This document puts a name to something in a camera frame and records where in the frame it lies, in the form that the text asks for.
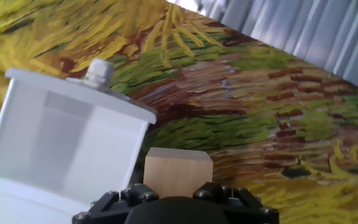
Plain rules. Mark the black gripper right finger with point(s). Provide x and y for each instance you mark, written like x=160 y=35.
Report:
x=219 y=193

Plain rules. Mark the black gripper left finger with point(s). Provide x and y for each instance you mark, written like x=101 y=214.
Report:
x=129 y=194

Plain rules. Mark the wooden cube block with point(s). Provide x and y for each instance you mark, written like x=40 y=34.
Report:
x=176 y=174

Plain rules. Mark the white plastic box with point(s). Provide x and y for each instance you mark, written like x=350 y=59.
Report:
x=73 y=149

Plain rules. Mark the white drawer cabinet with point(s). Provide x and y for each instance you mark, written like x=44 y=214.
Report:
x=11 y=205

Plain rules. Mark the painted wheat field cloth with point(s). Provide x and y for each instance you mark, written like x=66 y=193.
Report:
x=259 y=109

